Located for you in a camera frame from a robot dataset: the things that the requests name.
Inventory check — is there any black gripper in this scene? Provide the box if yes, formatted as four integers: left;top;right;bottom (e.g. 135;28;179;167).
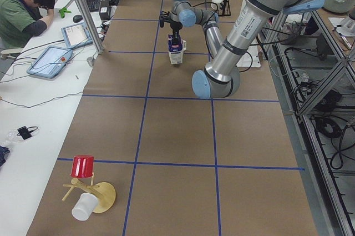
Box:
170;20;182;35

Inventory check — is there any grey white mug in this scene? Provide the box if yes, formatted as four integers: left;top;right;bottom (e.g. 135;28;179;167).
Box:
181;40;187;52

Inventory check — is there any blue white milk carton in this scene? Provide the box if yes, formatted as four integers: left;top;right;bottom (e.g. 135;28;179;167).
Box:
168;34;184;65

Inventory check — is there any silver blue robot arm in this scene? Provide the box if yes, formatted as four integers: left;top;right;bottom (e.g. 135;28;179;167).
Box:
168;0;325;99

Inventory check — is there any red cup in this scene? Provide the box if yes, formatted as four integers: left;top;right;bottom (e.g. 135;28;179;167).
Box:
70;155;94;178

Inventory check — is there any white cup on tree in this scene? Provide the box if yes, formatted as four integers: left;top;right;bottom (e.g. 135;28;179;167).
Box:
72;193;98;221

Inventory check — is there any black computer mouse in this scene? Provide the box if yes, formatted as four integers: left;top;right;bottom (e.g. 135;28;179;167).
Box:
73;14;83;23

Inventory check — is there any blue teach pendant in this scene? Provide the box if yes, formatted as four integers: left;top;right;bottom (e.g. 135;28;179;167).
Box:
27;46;73;79
61;22;93;49

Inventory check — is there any green clamp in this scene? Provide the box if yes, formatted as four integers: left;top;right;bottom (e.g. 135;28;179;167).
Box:
59;7;71;18

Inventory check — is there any person in green shirt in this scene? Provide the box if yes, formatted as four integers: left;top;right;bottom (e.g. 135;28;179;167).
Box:
1;0;55;49

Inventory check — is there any wooden mug tree stand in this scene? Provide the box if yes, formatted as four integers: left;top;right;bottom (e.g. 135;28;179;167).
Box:
62;173;116;214

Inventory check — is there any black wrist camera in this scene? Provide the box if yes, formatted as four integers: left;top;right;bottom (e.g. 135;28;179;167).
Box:
159;11;170;28

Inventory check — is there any black wire cup rack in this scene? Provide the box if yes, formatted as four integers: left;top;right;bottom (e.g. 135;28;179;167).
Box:
218;0;231;16

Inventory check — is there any aluminium frame post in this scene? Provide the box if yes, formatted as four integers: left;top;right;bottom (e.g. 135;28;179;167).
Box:
75;0;104;54

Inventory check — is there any black adapter with cable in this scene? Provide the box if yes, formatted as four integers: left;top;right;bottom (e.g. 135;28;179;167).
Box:
17;126;38;140

